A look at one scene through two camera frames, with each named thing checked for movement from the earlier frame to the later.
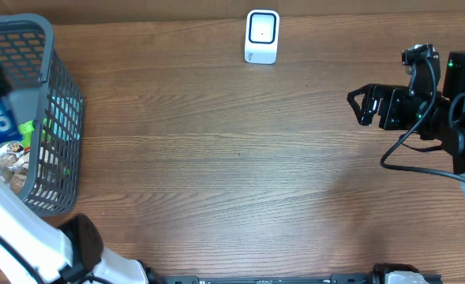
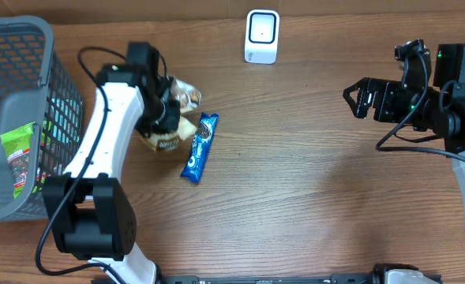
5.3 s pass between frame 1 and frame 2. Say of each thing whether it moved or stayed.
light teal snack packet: stayed
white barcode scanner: stayed
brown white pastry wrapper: moved
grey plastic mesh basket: stayed
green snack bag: moved
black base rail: stayed
